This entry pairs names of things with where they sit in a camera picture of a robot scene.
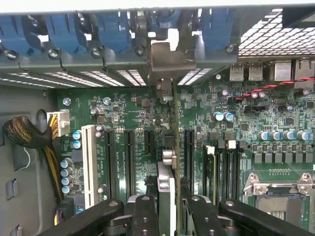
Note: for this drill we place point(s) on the white power connector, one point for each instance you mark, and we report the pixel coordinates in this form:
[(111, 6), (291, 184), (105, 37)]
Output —
[(64, 123)]

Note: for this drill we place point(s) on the green motherboard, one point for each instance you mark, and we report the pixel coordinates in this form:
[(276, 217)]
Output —
[(128, 103)]

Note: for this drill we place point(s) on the long black expansion slot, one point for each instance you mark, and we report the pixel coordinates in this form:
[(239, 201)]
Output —
[(110, 167), (129, 167)]

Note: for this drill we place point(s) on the blue slot retention clip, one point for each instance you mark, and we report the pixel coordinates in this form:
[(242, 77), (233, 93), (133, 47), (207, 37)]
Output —
[(162, 19), (216, 29), (63, 32), (14, 34), (113, 29)]

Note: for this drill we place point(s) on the empty black RAM slot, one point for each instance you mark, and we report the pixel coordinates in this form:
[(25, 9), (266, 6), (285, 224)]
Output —
[(221, 172), (238, 172), (230, 172)]

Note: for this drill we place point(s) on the white expansion slot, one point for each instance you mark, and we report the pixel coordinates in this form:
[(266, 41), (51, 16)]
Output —
[(88, 167)]

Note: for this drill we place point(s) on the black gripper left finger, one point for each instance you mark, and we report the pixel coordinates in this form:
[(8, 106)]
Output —
[(144, 218)]

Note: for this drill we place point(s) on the short black expansion slot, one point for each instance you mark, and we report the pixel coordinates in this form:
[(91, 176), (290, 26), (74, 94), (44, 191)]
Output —
[(149, 142)]

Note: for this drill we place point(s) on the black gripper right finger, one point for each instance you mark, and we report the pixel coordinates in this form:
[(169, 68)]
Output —
[(204, 218)]

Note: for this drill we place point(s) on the CPU socket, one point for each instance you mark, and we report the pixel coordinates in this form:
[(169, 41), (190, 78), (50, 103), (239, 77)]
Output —
[(278, 209)]

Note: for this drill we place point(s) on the open black PC case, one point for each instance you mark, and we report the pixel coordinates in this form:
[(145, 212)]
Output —
[(24, 103)]

